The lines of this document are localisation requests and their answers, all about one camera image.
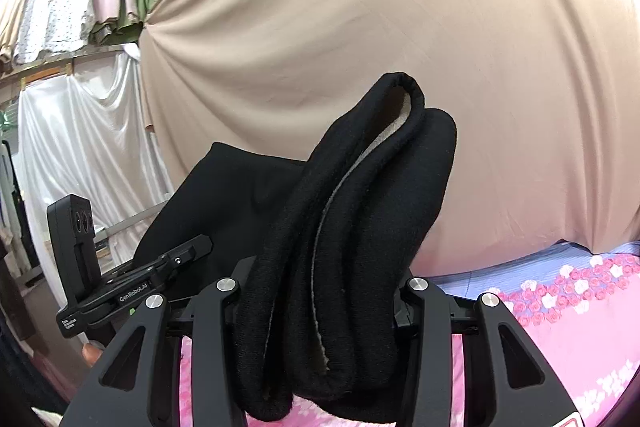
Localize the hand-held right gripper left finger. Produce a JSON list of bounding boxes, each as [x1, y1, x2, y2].
[[60, 257, 258, 427]]

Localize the beige hanging garment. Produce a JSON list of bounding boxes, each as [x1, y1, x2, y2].
[[0, 0, 38, 65]]

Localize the white dotted hanging garment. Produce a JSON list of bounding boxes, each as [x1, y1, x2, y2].
[[15, 0, 96, 62]]

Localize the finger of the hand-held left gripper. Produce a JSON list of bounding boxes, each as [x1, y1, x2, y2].
[[102, 234, 213, 293]]

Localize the person's left hand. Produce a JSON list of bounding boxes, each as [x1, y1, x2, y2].
[[80, 341, 106, 368]]

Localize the black pants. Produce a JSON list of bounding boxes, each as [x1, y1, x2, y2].
[[134, 72, 458, 423]]

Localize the beige curtain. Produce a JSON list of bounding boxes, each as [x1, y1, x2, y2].
[[140, 0, 640, 278]]

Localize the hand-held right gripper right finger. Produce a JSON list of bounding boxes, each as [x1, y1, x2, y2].
[[392, 274, 583, 427]]

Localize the dark hanging clothing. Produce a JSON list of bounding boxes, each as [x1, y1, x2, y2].
[[0, 142, 36, 343]]

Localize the pink floral bed sheet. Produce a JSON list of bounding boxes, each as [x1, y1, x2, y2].
[[172, 239, 640, 427]]

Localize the white satin curtain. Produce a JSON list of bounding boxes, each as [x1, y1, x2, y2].
[[17, 49, 173, 258]]

